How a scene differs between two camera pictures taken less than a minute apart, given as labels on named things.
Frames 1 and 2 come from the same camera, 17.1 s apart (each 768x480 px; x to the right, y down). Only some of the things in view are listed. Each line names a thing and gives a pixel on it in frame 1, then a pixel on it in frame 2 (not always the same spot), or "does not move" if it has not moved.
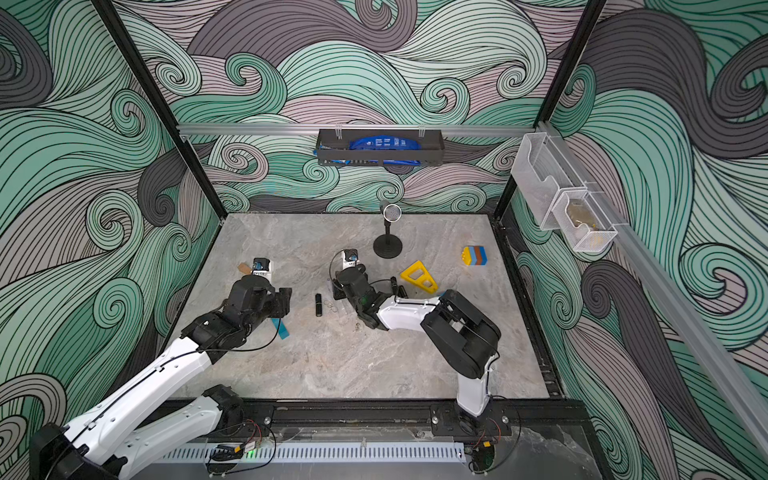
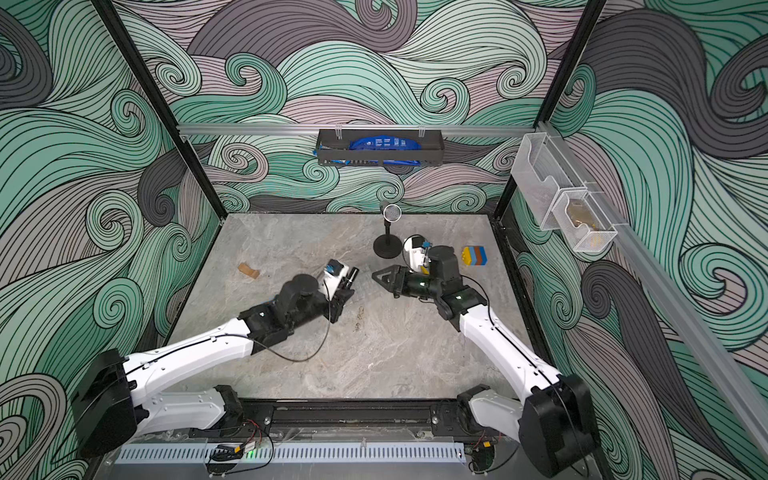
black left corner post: [158, 102] does not move
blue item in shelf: [384, 142] does not move
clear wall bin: [543, 175] does not move
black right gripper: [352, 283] to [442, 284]
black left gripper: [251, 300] to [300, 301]
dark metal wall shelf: [413, 147] does not move
